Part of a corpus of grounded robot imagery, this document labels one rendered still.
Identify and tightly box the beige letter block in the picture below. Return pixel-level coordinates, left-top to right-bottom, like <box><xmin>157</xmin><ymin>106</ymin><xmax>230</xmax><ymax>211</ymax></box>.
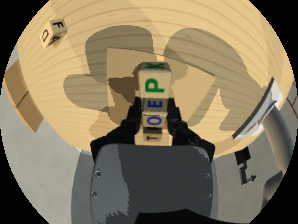
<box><xmin>142</xmin><ymin>98</ymin><xmax>167</xmax><ymax>127</ymax></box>
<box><xmin>138</xmin><ymin>62</ymin><xmax>173</xmax><ymax>99</ymax></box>
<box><xmin>143</xmin><ymin>126</ymin><xmax>162</xmax><ymax>142</ymax></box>
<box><xmin>40</xmin><ymin>18</ymin><xmax>67</xmax><ymax>49</ymax></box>

